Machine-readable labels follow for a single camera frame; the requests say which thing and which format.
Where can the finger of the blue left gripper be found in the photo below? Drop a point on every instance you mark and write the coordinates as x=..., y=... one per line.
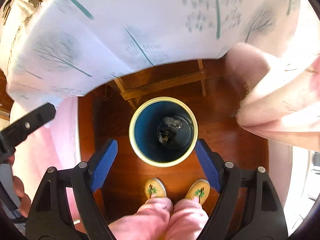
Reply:
x=19, y=130

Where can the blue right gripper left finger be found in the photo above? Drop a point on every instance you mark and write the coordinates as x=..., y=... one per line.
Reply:
x=100, y=164

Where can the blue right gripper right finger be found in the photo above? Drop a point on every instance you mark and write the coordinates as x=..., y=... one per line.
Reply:
x=211, y=163

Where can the black gold wrapper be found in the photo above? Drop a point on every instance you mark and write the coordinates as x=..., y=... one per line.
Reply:
x=168, y=129

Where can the blue trash bin cream rim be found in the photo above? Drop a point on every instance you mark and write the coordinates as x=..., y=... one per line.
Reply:
x=143, y=132

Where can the person left hand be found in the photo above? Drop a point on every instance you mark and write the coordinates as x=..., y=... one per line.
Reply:
x=24, y=198

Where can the right yellow slipper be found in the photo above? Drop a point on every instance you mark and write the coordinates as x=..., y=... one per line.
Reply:
x=199, y=191

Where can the yellow slipper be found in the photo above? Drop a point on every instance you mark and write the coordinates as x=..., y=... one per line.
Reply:
x=199, y=191
x=154, y=188

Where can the pink bed blanket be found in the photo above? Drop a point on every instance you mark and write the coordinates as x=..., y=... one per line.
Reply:
x=55, y=144

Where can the right pink trouser leg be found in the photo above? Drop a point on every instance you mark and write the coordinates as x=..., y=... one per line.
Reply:
x=187, y=220

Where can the pink trouser leg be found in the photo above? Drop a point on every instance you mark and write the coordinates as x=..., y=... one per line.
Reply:
x=149, y=222
x=187, y=220

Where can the left yellow slipper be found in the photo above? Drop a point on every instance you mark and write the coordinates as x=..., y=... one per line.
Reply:
x=154, y=188

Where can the left pink trouser leg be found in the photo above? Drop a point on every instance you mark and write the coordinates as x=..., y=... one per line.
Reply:
x=149, y=222

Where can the white floral curtain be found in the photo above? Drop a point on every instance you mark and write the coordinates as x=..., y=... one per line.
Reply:
x=282, y=94

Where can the tree pattern tablecloth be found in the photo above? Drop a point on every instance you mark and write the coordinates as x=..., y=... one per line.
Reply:
x=69, y=47

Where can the white lace covered furniture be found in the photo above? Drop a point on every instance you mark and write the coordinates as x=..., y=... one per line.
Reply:
x=20, y=0

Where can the wooden table frame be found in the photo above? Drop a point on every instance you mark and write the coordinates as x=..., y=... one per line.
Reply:
x=133, y=87

